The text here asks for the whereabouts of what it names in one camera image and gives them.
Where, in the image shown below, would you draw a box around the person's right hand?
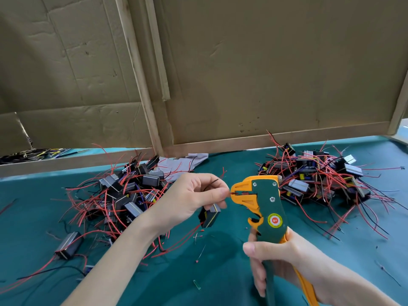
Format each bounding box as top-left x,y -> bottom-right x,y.
243,227 -> 342,303

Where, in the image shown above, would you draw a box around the person's left hand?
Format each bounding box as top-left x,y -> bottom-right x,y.
142,173 -> 230,232

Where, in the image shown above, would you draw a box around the pile of wired transformers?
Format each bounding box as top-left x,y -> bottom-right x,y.
258,130 -> 405,240
0,146 -> 201,284

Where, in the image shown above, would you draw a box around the orange green wire strippers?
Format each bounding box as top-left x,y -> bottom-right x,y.
230,175 -> 320,306

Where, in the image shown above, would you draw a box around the person's left forearm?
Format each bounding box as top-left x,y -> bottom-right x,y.
62,216 -> 160,306

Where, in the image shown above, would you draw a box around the person's right forearm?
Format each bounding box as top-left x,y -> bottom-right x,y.
322,267 -> 399,306

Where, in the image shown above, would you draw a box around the crumpled grey plastic bag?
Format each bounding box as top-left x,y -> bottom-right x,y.
156,153 -> 210,184

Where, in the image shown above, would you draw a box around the thin wooden strip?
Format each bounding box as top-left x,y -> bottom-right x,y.
144,0 -> 171,101

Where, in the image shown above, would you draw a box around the flat grey board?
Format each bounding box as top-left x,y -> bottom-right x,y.
392,122 -> 408,145

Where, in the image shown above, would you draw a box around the smooth brown cardboard panel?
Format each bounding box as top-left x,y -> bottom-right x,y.
156,0 -> 408,145

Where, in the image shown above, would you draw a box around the creased brown cardboard panel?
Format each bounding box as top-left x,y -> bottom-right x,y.
0,0 -> 154,156

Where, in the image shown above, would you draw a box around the long wooden bottom rail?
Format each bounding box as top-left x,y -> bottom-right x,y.
164,121 -> 391,157

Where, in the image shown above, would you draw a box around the short wooden bottom rail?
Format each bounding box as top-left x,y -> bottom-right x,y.
0,148 -> 157,178

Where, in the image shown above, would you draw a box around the wide wooden post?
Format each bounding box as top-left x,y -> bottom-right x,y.
115,0 -> 163,157

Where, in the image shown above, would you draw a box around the heap of black cables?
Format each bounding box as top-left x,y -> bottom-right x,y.
0,147 -> 84,164

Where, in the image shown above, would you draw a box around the wooden corner post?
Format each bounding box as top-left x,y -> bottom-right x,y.
387,79 -> 408,136

